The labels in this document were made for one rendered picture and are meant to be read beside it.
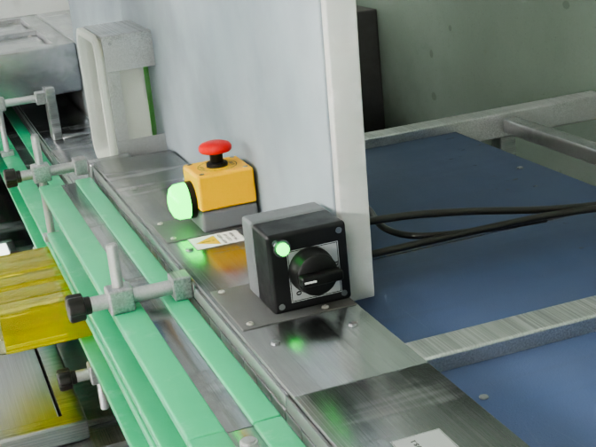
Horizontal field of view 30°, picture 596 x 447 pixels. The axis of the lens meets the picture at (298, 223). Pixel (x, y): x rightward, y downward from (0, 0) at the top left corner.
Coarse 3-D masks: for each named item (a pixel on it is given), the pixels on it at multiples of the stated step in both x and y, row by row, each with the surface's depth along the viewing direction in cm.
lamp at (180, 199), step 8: (176, 184) 132; (184, 184) 132; (168, 192) 133; (176, 192) 131; (184, 192) 131; (192, 192) 131; (168, 200) 133; (176, 200) 131; (184, 200) 131; (192, 200) 131; (176, 208) 131; (184, 208) 131; (192, 208) 131; (176, 216) 132; (184, 216) 132; (192, 216) 133
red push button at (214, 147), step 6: (204, 144) 132; (210, 144) 132; (216, 144) 131; (222, 144) 132; (228, 144) 132; (204, 150) 131; (210, 150) 131; (216, 150) 131; (222, 150) 131; (228, 150) 132; (210, 156) 133; (216, 156) 132; (222, 156) 133; (210, 162) 133; (216, 162) 132
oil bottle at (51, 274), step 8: (32, 272) 163; (40, 272) 163; (48, 272) 162; (56, 272) 162; (0, 280) 161; (8, 280) 161; (16, 280) 160; (24, 280) 160; (32, 280) 160; (40, 280) 160; (48, 280) 160; (0, 288) 158; (8, 288) 158; (16, 288) 158
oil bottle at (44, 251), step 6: (18, 252) 174; (24, 252) 174; (30, 252) 173; (36, 252) 173; (42, 252) 173; (48, 252) 172; (0, 258) 172; (6, 258) 171; (12, 258) 171; (18, 258) 171; (24, 258) 171; (30, 258) 170; (0, 264) 169
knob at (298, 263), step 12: (300, 252) 104; (312, 252) 103; (324, 252) 104; (300, 264) 103; (312, 264) 103; (324, 264) 103; (300, 276) 102; (312, 276) 102; (324, 276) 102; (336, 276) 103; (300, 288) 104; (312, 288) 103; (324, 288) 104
